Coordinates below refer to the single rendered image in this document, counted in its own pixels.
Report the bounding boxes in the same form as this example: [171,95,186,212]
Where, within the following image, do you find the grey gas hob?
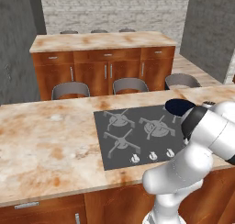
[93,104,188,172]

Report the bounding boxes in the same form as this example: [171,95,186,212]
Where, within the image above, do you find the wooden island cupboard run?
[28,30,178,102]

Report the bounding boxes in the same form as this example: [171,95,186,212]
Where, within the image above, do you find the silver hob knob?
[165,148,176,159]
[129,153,140,164]
[148,151,159,162]

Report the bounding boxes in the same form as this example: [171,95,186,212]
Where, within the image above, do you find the wooden drawer front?
[0,193,86,218]

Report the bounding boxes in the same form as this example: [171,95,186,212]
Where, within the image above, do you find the silver drawer handle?
[14,201,40,210]

